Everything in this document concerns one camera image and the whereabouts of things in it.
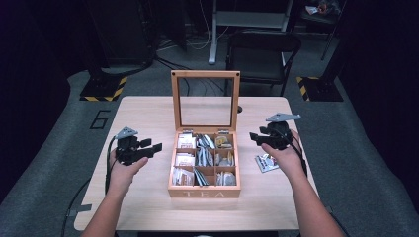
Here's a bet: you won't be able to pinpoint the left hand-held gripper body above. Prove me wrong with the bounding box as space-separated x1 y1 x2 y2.
113 126 155 167

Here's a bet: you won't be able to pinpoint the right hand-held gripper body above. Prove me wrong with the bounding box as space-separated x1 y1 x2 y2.
261 113 301 151

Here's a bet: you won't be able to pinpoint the grey tea packet red print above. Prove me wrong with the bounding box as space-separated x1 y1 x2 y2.
254 153 281 174

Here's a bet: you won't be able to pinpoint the wooden tea box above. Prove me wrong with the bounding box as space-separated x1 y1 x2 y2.
167 69 241 199

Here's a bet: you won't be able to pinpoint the person's left hand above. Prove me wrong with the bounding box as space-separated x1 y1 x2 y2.
107 148 149 198

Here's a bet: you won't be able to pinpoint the person's right hand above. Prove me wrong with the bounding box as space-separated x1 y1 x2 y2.
261 128 306 181

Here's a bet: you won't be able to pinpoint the bundle of white tea packets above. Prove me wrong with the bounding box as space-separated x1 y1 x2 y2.
177 132 197 149
174 152 196 167
172 167 196 187

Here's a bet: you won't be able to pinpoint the bundle of clear tea bags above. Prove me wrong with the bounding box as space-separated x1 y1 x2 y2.
214 134 234 150
214 151 235 167
215 171 237 187

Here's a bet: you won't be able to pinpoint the bundle of grey tea packets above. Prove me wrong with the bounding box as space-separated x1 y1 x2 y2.
196 146 215 168
196 133 216 150
193 167 210 187

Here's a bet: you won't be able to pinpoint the black folding chair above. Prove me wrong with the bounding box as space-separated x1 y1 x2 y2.
225 30 302 97

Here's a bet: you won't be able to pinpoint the black cabinet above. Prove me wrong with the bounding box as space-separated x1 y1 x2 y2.
86 0 156 68

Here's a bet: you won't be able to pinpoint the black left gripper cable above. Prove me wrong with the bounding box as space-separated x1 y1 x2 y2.
60 136 117 237

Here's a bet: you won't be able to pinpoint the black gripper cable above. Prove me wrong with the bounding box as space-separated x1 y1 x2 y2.
280 128 351 237
60 136 117 237

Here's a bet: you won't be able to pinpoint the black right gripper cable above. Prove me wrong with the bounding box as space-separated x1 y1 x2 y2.
280 128 351 237

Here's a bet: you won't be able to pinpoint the black base plate striped edge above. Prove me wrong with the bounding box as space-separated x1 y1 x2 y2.
295 76 344 103
79 74 128 103

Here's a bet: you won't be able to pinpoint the white floor cables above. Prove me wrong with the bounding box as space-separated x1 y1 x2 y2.
157 0 231 52

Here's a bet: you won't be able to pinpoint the white desk frame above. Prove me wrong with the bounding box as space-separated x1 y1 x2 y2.
208 0 294 65

